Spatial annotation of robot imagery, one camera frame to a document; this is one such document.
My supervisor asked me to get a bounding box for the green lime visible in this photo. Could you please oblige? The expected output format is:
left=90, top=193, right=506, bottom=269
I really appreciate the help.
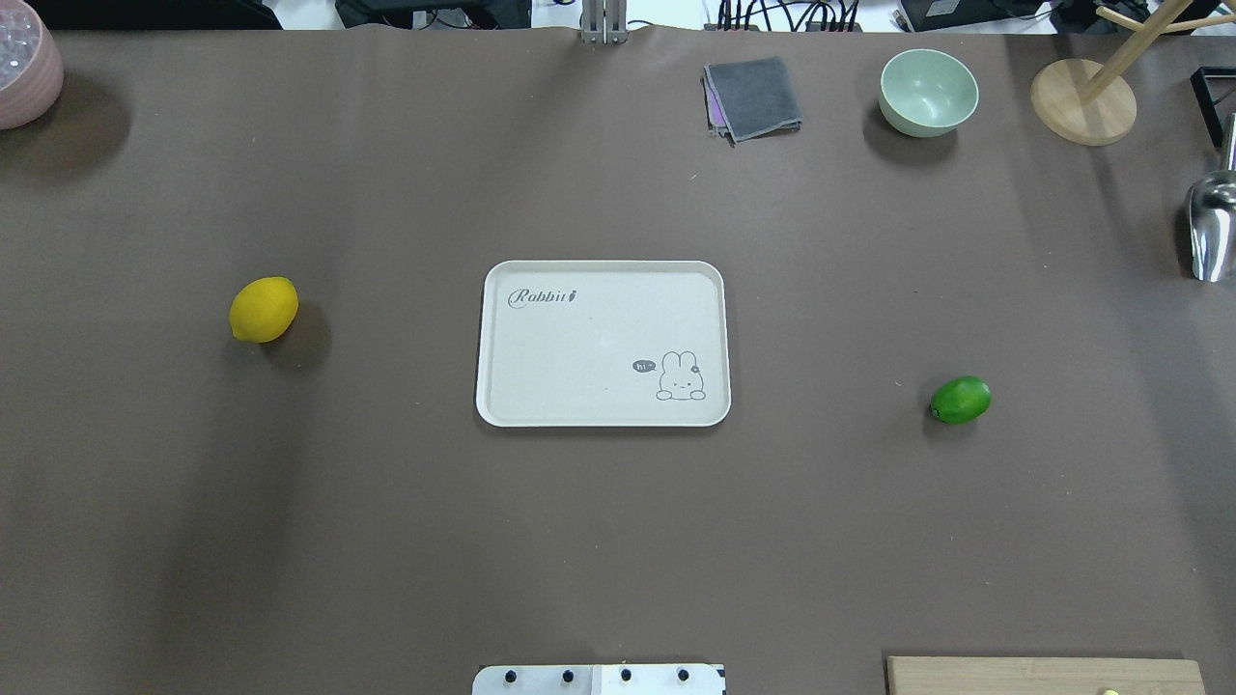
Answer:
left=929, top=375, right=993, bottom=424

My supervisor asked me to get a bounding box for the yellow lemon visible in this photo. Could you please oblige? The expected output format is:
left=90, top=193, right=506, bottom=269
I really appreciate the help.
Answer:
left=227, top=276, right=299, bottom=344

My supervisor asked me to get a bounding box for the white rabbit tray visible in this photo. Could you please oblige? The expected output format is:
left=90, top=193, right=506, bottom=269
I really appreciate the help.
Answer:
left=475, top=260, right=732, bottom=428

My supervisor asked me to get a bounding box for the purple folded cloth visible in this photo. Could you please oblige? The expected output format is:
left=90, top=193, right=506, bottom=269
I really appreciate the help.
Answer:
left=701, top=75, right=729, bottom=136

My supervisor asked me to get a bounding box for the grey folded cloth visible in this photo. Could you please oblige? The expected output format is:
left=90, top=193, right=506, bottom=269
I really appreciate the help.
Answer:
left=703, top=57, right=802, bottom=143

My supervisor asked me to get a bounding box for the mint green bowl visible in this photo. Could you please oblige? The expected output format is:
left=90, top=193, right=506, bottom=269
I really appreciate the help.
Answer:
left=879, top=48, right=980, bottom=139

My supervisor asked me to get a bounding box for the wooden cutting board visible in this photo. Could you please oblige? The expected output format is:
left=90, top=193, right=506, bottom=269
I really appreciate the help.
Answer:
left=886, top=655, right=1205, bottom=694

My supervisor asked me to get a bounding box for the wooden mug tree stand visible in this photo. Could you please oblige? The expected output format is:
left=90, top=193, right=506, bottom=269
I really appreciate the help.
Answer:
left=1031, top=1, right=1235, bottom=147

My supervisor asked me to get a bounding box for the metal scoop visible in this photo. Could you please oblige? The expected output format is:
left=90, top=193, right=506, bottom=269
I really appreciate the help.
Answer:
left=1187, top=113, right=1235, bottom=283

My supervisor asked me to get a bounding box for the pink ribbed bowl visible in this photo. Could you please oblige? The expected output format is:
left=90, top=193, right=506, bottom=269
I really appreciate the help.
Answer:
left=1, top=1, right=66, bottom=130

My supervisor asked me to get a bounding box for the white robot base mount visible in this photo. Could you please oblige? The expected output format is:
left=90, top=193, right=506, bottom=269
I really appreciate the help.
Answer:
left=471, top=662, right=727, bottom=694

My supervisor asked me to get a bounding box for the black wire rack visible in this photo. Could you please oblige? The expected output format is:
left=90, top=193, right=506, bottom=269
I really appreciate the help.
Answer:
left=1189, top=66, right=1235, bottom=150

